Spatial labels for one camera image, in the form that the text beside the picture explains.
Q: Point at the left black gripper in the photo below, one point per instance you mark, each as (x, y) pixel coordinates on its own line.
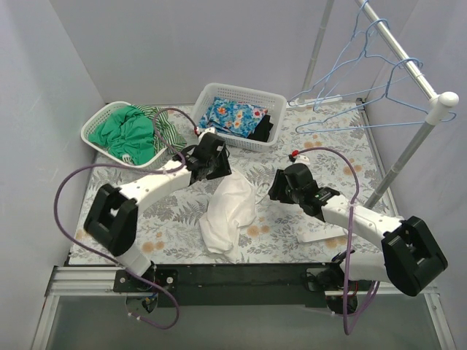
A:
(220, 162)

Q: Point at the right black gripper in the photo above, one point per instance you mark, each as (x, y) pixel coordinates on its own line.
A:
(277, 187)

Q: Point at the white tank top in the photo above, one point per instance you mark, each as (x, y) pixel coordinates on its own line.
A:
(231, 208)

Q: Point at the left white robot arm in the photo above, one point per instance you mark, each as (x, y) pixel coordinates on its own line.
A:
(113, 216)

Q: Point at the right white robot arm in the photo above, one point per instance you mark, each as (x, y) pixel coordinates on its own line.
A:
(409, 257)

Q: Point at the green striped garment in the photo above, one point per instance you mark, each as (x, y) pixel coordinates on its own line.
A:
(160, 121)

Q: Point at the blue floral cloth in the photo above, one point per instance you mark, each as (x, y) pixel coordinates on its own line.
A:
(232, 117)

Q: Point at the black cloth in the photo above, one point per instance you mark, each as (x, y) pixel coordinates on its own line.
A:
(262, 130)

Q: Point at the green shirt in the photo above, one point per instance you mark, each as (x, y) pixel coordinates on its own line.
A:
(126, 134)

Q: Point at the white rectangular basket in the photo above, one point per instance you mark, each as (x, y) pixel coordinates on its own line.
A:
(276, 105)

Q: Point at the white oval laundry basket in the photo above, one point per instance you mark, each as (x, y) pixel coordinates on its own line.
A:
(102, 116)

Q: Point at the silver clothes rack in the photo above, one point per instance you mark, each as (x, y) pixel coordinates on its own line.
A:
(408, 72)

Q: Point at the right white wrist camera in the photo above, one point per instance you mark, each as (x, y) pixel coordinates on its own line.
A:
(296, 157)

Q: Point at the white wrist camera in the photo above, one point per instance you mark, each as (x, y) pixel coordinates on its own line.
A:
(201, 132)
(296, 157)

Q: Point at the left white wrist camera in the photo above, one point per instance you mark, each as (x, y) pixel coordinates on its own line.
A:
(201, 132)

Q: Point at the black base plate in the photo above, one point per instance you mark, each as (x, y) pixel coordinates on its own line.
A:
(269, 284)

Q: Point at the aluminium frame rail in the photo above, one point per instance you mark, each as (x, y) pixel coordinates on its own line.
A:
(70, 281)

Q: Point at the far blue wire hanger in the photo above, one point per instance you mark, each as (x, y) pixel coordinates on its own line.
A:
(316, 93)

